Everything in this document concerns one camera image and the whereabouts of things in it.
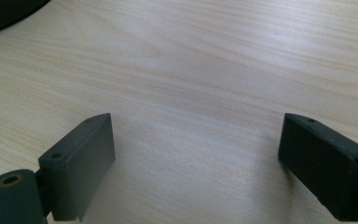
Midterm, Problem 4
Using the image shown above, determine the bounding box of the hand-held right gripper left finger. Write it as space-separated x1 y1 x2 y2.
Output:
37 112 117 222

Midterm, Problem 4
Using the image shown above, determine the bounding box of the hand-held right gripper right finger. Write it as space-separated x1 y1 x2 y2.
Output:
277 112 358 222

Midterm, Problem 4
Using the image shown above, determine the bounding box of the black mesh object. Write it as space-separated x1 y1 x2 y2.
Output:
0 0 51 39

